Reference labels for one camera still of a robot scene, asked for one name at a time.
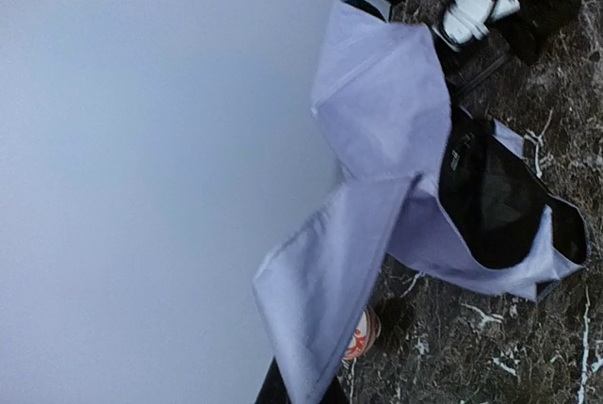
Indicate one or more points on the lavender folding umbrella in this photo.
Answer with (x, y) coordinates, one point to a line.
(445, 193)

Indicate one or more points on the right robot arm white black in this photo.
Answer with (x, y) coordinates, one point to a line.
(463, 26)

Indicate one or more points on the red patterned ceramic bowl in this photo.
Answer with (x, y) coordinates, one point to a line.
(367, 331)

